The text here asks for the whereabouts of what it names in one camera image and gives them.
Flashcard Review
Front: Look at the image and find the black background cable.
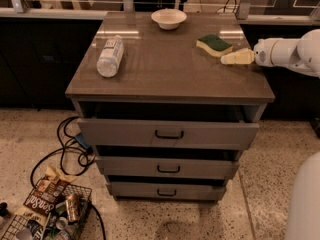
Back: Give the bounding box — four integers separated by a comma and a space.
216, 0, 238, 14

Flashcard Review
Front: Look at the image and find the metal railing frame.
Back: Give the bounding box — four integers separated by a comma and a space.
0, 0, 319, 21

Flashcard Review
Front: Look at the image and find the bottom grey drawer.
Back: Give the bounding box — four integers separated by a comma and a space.
107, 182, 226, 201

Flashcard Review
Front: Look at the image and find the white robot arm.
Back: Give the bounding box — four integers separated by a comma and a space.
221, 29, 320, 240

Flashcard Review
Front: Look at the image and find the blue power plug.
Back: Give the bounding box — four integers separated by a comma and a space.
75, 133, 93, 154

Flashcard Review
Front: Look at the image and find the copper drink can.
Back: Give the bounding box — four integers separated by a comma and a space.
65, 193, 80, 223

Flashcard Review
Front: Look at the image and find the middle grey drawer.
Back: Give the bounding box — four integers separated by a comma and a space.
96, 156, 239, 179

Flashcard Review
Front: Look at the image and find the black wire basket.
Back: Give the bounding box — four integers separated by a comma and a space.
1, 184, 92, 240

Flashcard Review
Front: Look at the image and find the grey drawer cabinet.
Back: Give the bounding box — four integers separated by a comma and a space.
66, 12, 274, 188

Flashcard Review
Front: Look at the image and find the clear plastic water bottle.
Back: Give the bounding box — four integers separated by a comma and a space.
96, 35, 124, 78

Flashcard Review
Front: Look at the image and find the grey drawer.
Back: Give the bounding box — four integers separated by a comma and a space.
96, 156, 239, 179
107, 182, 226, 201
78, 118, 259, 150

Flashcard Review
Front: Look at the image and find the brown snack bag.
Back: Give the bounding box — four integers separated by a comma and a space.
15, 165, 77, 226

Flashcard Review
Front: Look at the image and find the top grey drawer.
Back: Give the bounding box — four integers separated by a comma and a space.
78, 118, 259, 150

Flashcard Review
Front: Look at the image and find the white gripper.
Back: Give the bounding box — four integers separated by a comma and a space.
220, 38, 277, 67

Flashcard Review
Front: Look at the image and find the white paper bowl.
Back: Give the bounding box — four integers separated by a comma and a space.
151, 9, 187, 30

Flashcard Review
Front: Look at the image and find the black floor cable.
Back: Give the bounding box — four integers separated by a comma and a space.
29, 116, 107, 240

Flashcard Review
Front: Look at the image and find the green yellow sponge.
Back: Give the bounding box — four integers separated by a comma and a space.
196, 34, 233, 58

